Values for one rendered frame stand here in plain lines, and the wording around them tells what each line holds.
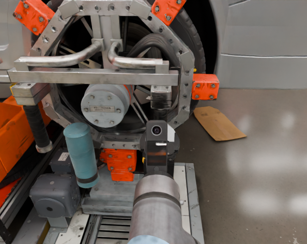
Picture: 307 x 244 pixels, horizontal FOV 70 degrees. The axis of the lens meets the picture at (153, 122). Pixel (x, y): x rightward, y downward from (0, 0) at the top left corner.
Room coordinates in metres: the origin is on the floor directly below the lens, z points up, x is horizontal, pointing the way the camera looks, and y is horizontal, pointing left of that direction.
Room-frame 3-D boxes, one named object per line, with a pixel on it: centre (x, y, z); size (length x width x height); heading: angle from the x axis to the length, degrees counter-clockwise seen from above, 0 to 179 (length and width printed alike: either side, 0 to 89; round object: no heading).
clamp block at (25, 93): (0.53, 0.32, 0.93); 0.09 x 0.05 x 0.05; 177
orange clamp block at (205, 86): (0.72, -0.18, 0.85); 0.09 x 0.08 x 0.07; 87
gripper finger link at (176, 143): (0.42, -0.04, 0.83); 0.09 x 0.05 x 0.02; 169
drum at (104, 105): (0.66, 0.14, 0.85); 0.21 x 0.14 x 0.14; 177
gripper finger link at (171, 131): (0.47, -0.04, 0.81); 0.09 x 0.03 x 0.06; 169
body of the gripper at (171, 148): (0.37, -0.01, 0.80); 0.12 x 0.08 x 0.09; 177
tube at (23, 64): (0.61, 0.24, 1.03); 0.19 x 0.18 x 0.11; 177
